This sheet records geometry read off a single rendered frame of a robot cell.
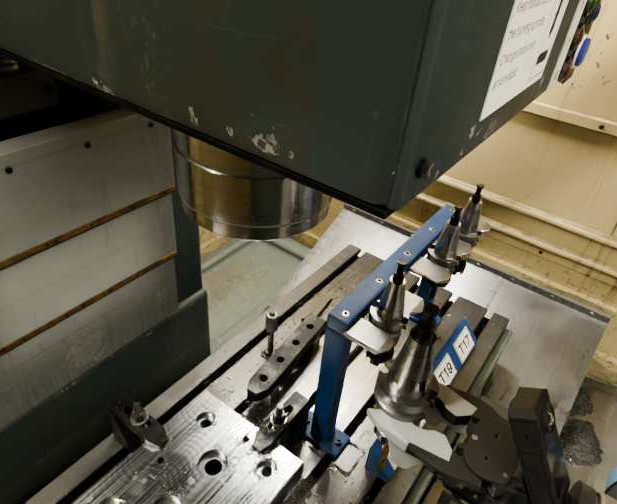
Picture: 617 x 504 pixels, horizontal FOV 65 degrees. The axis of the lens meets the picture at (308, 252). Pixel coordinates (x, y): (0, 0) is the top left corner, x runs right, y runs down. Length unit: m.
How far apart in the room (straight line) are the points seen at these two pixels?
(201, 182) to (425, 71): 0.25
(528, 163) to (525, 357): 0.53
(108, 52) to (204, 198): 0.14
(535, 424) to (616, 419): 1.19
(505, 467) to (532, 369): 0.99
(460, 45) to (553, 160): 1.18
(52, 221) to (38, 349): 0.26
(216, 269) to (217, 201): 1.44
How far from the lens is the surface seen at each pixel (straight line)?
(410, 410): 0.51
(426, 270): 0.92
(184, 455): 0.90
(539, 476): 0.52
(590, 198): 1.47
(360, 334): 0.76
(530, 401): 0.49
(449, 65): 0.27
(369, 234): 1.69
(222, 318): 1.68
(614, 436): 1.61
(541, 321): 1.57
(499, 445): 0.54
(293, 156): 0.30
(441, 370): 1.13
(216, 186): 0.44
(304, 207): 0.45
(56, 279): 0.98
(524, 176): 1.48
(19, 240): 0.90
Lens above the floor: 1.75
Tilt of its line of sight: 36 degrees down
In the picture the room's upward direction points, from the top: 6 degrees clockwise
